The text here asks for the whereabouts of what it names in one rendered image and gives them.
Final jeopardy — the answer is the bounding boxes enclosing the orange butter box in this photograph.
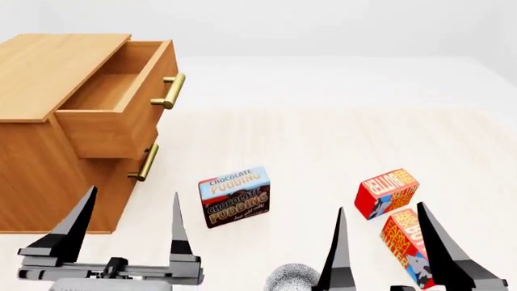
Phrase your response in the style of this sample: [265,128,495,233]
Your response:
[379,206,438,291]

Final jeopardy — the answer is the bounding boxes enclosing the brass handle of closed drawer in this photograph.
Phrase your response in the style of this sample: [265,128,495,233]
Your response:
[127,142,161,183]

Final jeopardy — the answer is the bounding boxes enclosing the open wooden drawer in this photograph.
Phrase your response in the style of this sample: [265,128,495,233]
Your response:
[53,39,187,160]

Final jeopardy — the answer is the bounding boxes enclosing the grey speckled bowl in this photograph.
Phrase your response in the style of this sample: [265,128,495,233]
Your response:
[263,262,325,291]

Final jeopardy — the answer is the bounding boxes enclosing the wooden cabinet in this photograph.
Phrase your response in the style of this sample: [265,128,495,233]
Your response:
[0,32,187,235]

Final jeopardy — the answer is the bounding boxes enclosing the red butter box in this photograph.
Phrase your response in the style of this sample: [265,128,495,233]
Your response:
[354,167,421,221]

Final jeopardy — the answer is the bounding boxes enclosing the closed wooden drawer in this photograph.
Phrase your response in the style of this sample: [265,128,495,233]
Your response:
[78,129,161,234]

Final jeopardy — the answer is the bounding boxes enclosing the chocolate pudding box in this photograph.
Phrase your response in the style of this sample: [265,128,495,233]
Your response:
[197,165,272,230]

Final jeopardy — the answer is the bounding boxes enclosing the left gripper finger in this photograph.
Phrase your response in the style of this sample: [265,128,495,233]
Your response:
[168,191,203,272]
[17,184,99,268]

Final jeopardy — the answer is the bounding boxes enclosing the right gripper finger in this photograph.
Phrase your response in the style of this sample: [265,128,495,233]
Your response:
[416,201,509,291]
[316,206,355,291]

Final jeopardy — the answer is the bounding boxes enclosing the brass handle of open drawer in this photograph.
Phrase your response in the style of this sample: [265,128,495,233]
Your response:
[149,72,187,111]

